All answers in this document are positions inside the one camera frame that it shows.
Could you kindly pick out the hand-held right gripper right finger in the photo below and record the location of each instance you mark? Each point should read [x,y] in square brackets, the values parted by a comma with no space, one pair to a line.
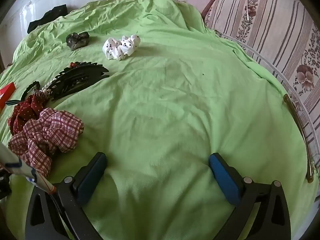
[222,177]

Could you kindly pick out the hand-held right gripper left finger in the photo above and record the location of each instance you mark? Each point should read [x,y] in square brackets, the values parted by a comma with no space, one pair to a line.
[91,177]

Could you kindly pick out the red box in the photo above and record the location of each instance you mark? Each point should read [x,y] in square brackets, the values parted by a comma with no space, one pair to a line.
[6,93]

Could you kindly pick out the red plaid scrunchie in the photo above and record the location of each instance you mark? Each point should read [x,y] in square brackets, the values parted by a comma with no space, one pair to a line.
[50,135]

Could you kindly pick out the green bed sheet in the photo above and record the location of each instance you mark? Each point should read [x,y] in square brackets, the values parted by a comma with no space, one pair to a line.
[175,105]

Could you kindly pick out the red polka dot scrunchie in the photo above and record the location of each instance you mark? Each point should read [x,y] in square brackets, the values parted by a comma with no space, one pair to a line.
[26,112]

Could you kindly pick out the black hair claw clip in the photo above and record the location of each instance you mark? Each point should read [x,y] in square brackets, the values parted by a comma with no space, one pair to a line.
[77,76]

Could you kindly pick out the black wavy hair band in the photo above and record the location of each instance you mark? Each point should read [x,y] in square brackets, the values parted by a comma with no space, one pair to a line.
[31,88]

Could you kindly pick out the white polka dot scrunchie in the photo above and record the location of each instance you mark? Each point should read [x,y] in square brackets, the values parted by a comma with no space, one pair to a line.
[121,46]

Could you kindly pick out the dark green scrunchie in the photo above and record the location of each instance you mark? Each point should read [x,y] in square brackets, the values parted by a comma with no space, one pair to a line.
[77,40]

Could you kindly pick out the striped floral sofa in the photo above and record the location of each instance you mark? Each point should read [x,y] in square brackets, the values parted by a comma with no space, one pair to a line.
[275,30]

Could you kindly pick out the black cloth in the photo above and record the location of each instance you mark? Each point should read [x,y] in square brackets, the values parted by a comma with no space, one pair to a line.
[48,16]

